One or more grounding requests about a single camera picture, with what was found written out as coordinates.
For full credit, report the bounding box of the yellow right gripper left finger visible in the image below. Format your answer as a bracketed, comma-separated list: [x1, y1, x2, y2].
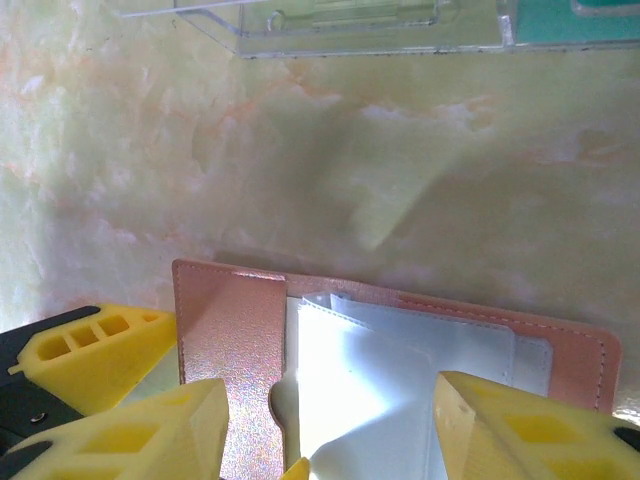
[0, 378, 231, 480]

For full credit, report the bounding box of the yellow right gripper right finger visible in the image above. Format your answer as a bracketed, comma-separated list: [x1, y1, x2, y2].
[432, 370, 640, 480]

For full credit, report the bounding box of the pink leather card holder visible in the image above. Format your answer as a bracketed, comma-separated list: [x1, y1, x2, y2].
[171, 257, 624, 480]

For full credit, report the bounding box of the group of teal packets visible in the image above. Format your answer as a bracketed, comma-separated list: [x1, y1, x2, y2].
[117, 0, 640, 61]

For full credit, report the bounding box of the teal VIP chip card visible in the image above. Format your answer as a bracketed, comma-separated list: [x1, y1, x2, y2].
[514, 0, 640, 46]

